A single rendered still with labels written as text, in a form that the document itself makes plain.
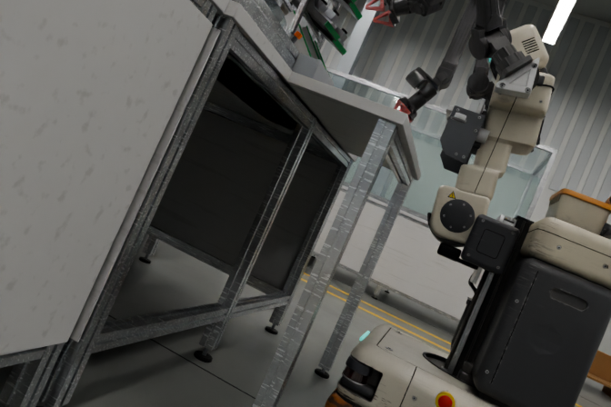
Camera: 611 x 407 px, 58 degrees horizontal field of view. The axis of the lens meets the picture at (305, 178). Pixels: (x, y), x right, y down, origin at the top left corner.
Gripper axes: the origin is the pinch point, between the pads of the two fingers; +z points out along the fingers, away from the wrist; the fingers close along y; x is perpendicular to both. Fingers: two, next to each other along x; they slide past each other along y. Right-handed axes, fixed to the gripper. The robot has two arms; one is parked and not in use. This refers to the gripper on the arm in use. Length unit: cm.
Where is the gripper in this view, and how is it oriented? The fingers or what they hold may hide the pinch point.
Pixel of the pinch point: (371, 14)
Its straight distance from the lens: 212.5
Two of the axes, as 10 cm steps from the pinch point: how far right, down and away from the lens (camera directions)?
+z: -9.2, 0.9, 3.9
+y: -4.0, -2.2, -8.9
